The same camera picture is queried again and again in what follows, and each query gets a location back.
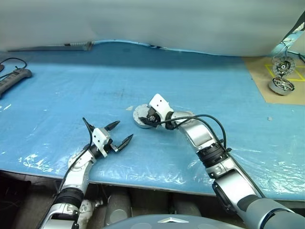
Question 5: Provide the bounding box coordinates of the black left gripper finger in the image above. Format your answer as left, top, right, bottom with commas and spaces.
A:
117, 134, 134, 152
106, 120, 121, 132

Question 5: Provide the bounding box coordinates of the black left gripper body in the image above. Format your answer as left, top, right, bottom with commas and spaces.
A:
102, 137, 119, 154

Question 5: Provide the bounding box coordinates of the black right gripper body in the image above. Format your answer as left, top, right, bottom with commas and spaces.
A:
146, 109, 163, 126

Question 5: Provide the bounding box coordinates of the grey finned motor lid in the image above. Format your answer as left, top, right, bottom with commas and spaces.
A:
132, 103, 156, 125

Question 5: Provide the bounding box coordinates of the spare silver motor housing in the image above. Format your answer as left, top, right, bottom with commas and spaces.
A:
269, 76, 296, 96

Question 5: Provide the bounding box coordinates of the spare finned motor lid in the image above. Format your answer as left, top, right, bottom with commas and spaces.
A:
272, 57, 296, 77

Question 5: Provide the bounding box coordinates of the blue plastic table cover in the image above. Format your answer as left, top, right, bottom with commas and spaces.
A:
0, 39, 305, 202

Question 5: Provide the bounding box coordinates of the grey rounded cylinder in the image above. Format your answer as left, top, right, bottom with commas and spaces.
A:
105, 190, 132, 225
171, 198, 201, 217

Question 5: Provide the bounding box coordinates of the white crumpled object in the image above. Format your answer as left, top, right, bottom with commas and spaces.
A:
79, 198, 103, 220

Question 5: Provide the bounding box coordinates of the grey robot torso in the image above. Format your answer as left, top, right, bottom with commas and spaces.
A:
102, 213, 246, 229

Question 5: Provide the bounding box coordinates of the white backdrop sheet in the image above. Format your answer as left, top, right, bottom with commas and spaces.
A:
0, 0, 305, 57

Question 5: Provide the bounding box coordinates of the dark flat bar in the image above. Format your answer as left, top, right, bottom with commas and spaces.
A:
7, 41, 92, 52

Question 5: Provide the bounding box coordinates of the brown cardboard sheet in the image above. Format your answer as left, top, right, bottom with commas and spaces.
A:
243, 55, 305, 104

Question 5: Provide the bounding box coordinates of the yellow tape square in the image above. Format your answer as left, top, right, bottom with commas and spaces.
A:
265, 63, 305, 81

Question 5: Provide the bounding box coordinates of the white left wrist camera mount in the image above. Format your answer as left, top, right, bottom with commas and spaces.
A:
92, 127, 113, 158

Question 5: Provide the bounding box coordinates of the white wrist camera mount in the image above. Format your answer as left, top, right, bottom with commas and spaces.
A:
148, 94, 175, 120
92, 127, 113, 158

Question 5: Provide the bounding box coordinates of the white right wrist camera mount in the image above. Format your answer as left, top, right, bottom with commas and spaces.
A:
148, 94, 175, 120

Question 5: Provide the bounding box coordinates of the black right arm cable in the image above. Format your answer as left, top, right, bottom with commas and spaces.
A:
160, 114, 232, 153

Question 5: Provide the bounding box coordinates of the black power cord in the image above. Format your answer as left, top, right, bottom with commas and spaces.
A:
0, 57, 28, 80

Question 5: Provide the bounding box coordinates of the dark strap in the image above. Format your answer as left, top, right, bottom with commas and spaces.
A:
280, 16, 305, 42

